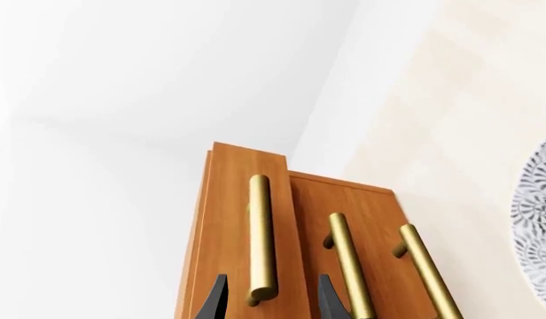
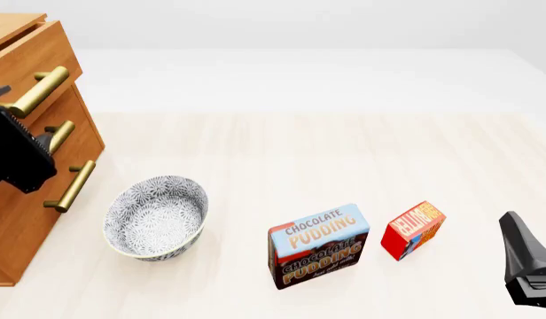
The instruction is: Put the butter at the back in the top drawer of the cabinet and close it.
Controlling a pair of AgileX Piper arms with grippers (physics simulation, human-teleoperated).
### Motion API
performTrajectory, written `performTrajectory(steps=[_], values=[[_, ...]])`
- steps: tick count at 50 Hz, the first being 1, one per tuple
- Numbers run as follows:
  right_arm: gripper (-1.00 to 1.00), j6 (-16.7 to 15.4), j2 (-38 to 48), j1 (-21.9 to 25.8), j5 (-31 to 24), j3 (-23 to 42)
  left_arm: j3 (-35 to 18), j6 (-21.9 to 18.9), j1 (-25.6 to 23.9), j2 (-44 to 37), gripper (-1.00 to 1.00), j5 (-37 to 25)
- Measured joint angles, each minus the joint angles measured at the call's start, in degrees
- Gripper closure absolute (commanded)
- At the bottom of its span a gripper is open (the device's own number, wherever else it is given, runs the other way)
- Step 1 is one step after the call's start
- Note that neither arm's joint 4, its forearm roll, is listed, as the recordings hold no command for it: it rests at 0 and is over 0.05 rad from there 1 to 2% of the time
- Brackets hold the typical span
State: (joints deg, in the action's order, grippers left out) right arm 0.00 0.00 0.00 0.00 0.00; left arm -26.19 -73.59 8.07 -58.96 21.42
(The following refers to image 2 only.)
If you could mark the red butter box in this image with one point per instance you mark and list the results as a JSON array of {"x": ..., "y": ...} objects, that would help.
[{"x": 410, "y": 232}]

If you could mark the chocolate pudding box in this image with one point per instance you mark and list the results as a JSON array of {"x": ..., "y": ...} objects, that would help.
[{"x": 317, "y": 249}]

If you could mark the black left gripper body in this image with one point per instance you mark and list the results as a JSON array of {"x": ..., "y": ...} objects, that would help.
[{"x": 20, "y": 156}]

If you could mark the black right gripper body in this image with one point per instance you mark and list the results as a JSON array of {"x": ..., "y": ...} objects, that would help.
[{"x": 536, "y": 289}]

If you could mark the wooden cabinet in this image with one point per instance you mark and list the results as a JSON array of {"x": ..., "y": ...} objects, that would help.
[{"x": 11, "y": 26}]

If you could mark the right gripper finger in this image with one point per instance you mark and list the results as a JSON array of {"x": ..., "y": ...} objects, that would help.
[{"x": 523, "y": 246}]

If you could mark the grey patterned bowl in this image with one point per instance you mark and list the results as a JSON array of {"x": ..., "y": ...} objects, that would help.
[{"x": 155, "y": 219}]

